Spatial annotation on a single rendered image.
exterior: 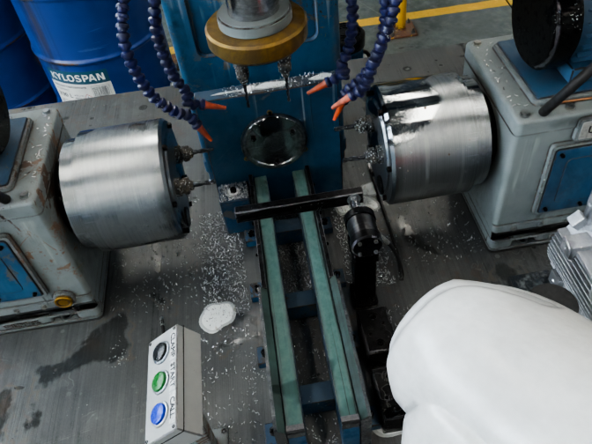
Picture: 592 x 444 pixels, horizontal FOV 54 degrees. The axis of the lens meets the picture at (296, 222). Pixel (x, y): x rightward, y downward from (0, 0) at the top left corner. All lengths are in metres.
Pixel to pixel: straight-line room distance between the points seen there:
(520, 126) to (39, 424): 1.06
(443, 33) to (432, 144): 2.58
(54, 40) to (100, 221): 1.58
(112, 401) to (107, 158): 0.47
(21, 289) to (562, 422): 1.08
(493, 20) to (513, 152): 2.69
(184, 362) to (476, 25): 3.15
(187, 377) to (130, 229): 0.37
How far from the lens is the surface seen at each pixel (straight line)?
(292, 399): 1.02
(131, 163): 1.12
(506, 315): 0.41
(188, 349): 0.92
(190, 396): 0.89
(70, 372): 1.31
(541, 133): 1.16
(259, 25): 1.01
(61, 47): 2.65
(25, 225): 1.16
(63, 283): 1.28
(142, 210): 1.12
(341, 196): 1.13
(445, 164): 1.14
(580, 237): 1.06
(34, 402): 1.31
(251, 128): 1.26
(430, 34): 3.65
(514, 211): 1.29
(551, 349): 0.40
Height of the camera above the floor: 1.83
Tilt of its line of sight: 47 degrees down
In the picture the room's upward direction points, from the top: 8 degrees counter-clockwise
